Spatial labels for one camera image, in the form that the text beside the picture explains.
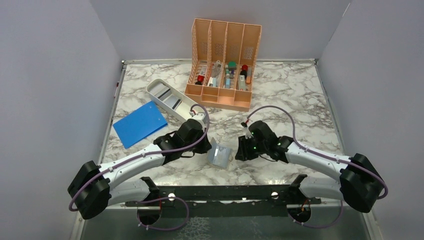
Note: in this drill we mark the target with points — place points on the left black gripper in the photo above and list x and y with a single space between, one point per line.
205 146

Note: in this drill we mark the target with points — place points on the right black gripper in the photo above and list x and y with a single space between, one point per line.
243 153

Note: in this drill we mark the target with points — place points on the beige card holder wallet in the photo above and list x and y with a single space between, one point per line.
219 155

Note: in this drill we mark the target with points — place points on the white oblong tray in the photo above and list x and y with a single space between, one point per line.
182 112

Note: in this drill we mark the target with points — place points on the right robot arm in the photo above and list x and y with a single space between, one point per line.
352 179

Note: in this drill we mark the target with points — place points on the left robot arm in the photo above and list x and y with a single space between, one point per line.
95 187

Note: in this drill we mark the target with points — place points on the black card in tray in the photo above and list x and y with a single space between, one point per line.
173 101

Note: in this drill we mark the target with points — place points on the white card in tray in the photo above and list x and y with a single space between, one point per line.
160 90

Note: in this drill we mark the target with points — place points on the blue notebook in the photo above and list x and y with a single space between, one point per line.
139 124

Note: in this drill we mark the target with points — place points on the red capped item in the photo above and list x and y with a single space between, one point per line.
200 80

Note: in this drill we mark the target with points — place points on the orange marker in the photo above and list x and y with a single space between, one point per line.
249 76

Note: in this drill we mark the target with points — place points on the green capped bottle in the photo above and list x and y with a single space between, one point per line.
232 65

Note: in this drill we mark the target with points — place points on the red black bottle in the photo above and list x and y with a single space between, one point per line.
244 70

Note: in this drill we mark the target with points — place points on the peach desk organizer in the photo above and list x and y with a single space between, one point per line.
214 43

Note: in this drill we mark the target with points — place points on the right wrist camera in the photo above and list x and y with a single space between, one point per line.
247 132

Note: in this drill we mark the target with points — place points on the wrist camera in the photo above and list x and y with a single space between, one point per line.
199 116
247 132

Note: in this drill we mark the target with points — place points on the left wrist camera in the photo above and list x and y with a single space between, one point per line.
199 116

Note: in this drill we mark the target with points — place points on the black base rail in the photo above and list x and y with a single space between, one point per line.
222 201

